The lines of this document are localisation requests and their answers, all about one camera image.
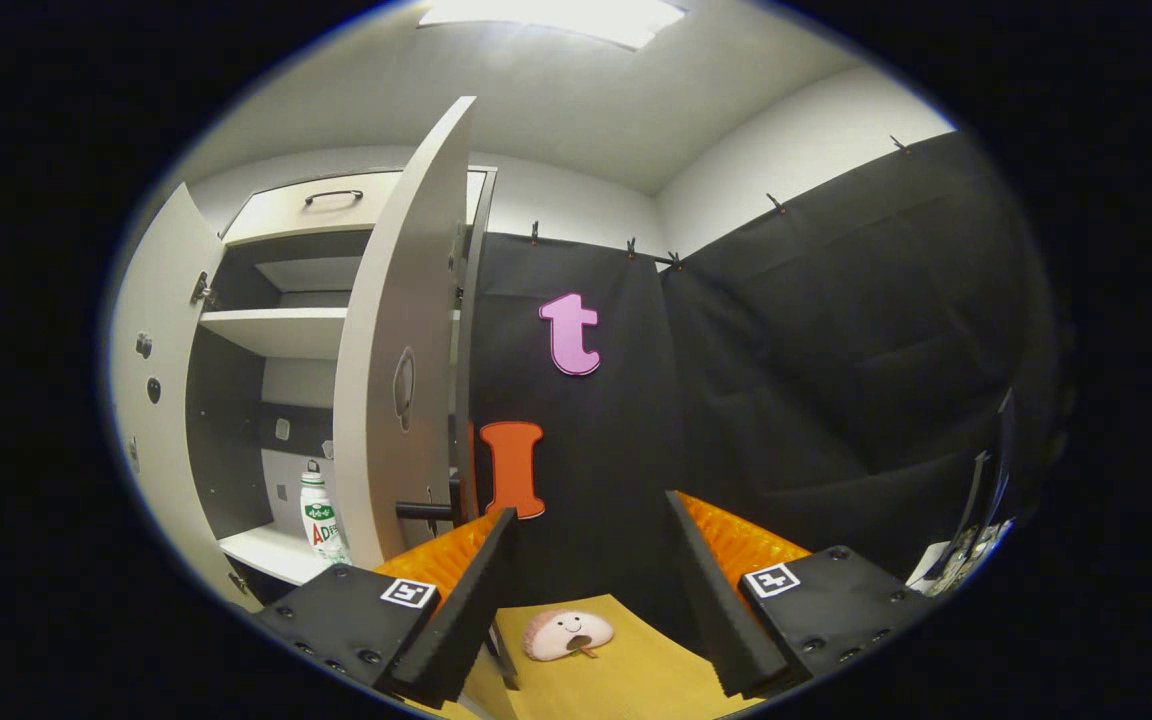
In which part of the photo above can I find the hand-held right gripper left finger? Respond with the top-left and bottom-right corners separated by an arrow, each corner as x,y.
254,507 -> 519,709

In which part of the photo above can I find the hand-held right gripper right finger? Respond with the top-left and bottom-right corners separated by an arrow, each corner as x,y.
663,490 -> 942,699

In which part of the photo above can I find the white bottle with green label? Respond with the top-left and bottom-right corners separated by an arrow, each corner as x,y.
298,460 -> 352,568

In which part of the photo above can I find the white cabinet door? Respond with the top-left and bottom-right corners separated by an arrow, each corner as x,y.
108,182 -> 267,613
333,96 -> 479,571

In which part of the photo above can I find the pink plush face toy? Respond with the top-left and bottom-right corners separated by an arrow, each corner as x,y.
521,610 -> 615,663

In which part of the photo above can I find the black backdrop cloth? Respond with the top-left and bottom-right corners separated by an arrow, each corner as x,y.
471,130 -> 1057,641

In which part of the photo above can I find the white side table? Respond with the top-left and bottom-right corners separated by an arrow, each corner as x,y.
906,520 -> 1012,598

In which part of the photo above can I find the white cabinet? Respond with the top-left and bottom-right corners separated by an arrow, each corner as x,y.
181,165 -> 499,586

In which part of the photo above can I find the computer monitor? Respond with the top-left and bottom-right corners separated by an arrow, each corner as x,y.
951,388 -> 1019,561

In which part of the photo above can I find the white cabinet shelf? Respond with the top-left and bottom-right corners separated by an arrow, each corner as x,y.
198,307 -> 349,361

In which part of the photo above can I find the white upper cabinet flap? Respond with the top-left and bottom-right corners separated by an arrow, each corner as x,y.
221,168 -> 489,246

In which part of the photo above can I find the ceiling light panel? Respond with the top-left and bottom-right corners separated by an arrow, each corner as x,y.
418,0 -> 687,51

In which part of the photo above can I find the black cabinet door handle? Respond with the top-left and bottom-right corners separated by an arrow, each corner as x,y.
396,487 -> 462,526

